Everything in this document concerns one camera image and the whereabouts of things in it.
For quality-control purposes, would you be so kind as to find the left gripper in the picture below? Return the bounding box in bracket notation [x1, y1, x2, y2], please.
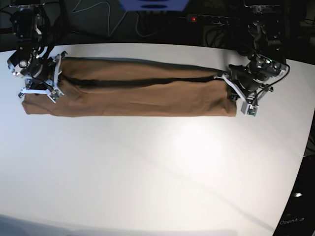
[228, 63, 270, 101]

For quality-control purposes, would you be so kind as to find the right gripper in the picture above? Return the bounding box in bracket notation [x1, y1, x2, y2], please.
[24, 58, 56, 84]

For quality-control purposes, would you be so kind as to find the brown T-shirt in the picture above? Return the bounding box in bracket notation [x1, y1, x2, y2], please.
[22, 57, 237, 117]

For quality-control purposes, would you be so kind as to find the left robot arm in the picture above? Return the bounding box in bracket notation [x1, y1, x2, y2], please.
[227, 0, 290, 105]

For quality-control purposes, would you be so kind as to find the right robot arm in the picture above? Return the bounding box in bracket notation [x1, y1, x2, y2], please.
[7, 0, 52, 87]

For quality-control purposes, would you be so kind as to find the black power strip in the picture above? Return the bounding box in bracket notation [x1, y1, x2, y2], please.
[186, 14, 240, 26]

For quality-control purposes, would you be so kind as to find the blue box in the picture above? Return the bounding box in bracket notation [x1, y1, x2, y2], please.
[119, 0, 189, 11]

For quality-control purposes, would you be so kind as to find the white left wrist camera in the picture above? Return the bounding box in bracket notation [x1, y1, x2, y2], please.
[241, 102, 259, 117]

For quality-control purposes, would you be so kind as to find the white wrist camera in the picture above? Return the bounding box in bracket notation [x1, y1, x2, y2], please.
[48, 88, 64, 103]
[241, 102, 259, 117]

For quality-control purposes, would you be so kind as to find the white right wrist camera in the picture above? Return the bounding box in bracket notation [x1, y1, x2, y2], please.
[48, 88, 64, 103]

